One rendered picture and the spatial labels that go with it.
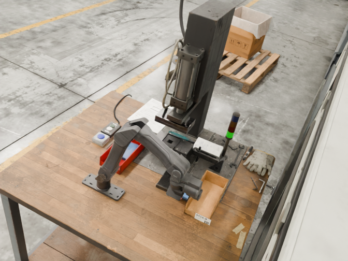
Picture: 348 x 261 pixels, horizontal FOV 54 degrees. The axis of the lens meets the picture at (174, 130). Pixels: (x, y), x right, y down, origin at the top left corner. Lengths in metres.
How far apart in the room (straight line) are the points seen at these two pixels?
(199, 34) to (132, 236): 0.90
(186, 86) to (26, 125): 2.20
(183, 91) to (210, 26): 0.31
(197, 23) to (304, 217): 1.07
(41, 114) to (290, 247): 3.20
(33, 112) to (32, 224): 1.33
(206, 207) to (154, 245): 0.32
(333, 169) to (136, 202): 1.02
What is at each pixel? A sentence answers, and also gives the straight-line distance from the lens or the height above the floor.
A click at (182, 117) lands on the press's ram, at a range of 1.66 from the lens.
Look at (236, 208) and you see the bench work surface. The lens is 1.70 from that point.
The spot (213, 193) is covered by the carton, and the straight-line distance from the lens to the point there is 1.72.
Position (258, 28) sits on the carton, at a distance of 4.88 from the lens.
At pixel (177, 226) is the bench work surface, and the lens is 1.56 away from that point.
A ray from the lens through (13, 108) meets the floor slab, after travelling 3.73.
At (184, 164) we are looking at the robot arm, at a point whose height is 1.24.
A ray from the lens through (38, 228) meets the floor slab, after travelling 2.66.
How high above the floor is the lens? 2.14
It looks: 38 degrees down
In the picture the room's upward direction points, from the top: 11 degrees clockwise
